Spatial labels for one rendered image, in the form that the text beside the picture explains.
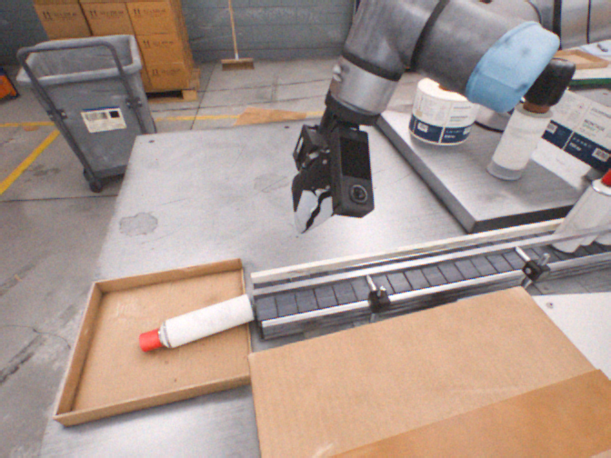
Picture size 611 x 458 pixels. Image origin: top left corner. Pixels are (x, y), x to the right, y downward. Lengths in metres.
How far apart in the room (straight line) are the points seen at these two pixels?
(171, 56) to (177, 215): 2.94
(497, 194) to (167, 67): 3.34
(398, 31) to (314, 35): 4.75
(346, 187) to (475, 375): 0.22
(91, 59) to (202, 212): 2.29
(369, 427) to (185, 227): 0.70
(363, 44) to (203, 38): 4.83
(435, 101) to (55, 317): 1.92
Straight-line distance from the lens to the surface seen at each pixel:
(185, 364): 0.66
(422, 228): 0.88
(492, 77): 0.36
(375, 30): 0.39
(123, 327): 0.74
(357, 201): 0.37
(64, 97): 2.40
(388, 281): 0.68
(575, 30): 0.48
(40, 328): 2.04
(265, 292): 0.55
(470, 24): 0.37
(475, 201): 0.94
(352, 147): 0.41
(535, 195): 1.05
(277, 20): 5.05
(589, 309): 0.79
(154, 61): 3.81
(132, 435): 0.65
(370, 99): 0.40
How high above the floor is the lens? 1.41
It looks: 44 degrees down
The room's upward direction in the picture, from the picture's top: straight up
